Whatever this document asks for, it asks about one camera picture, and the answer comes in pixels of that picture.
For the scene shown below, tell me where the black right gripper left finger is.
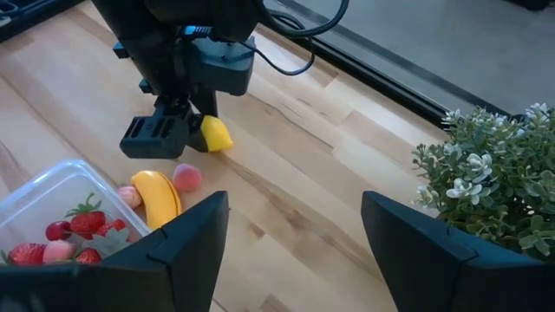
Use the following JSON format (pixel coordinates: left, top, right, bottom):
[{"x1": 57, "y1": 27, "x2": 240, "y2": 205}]
[{"x1": 0, "y1": 190, "x2": 230, "y2": 312}]

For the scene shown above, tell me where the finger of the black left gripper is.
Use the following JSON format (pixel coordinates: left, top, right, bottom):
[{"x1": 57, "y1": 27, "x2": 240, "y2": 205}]
[
  {"x1": 186, "y1": 88, "x2": 219, "y2": 153},
  {"x1": 120, "y1": 102, "x2": 203, "y2": 160}
]

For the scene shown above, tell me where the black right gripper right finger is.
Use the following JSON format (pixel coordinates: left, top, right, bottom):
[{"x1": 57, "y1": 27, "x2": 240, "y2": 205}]
[{"x1": 361, "y1": 190, "x2": 555, "y2": 312}]

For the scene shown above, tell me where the yellow toy lemon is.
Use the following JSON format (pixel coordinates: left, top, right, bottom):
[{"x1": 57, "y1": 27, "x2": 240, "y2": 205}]
[{"x1": 199, "y1": 114, "x2": 235, "y2": 153}]

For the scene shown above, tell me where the red toy strawberry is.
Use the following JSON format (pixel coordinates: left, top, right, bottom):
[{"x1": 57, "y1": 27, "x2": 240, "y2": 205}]
[
  {"x1": 84, "y1": 228, "x2": 132, "y2": 260},
  {"x1": 64, "y1": 192, "x2": 108, "y2": 241},
  {"x1": 2, "y1": 243, "x2": 48, "y2": 266},
  {"x1": 75, "y1": 247, "x2": 104, "y2": 264},
  {"x1": 95, "y1": 218, "x2": 127, "y2": 237}
]

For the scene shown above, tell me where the pink toy peach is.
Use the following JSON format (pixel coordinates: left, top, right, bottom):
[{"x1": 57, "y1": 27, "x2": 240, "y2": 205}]
[
  {"x1": 116, "y1": 185, "x2": 143, "y2": 210},
  {"x1": 172, "y1": 163, "x2": 203, "y2": 193},
  {"x1": 42, "y1": 240, "x2": 77, "y2": 264}
]

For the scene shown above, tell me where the yellow toy banana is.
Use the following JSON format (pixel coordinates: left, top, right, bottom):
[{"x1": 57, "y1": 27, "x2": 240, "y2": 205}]
[{"x1": 131, "y1": 170, "x2": 183, "y2": 231}]

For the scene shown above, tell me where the red toy cherry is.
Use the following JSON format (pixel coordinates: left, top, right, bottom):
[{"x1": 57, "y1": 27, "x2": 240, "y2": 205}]
[{"x1": 45, "y1": 220, "x2": 73, "y2": 242}]

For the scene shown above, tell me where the clear plastic tupperware container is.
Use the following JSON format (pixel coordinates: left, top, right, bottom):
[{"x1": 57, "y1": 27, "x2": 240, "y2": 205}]
[{"x1": 0, "y1": 159, "x2": 153, "y2": 266}]

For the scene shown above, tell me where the green plant in black pot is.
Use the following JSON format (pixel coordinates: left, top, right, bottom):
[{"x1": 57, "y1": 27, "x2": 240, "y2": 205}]
[{"x1": 410, "y1": 102, "x2": 555, "y2": 263}]

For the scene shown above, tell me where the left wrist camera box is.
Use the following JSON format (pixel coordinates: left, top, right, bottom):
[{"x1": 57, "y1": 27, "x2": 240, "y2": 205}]
[{"x1": 185, "y1": 35, "x2": 257, "y2": 97}]

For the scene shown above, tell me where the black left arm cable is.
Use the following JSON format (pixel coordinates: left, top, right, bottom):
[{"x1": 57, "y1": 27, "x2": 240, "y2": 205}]
[{"x1": 240, "y1": 0, "x2": 350, "y2": 77}]

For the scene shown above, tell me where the black aluminium table frame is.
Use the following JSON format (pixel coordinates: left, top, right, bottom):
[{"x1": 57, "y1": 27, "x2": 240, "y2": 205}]
[{"x1": 0, "y1": 0, "x2": 526, "y2": 129}]

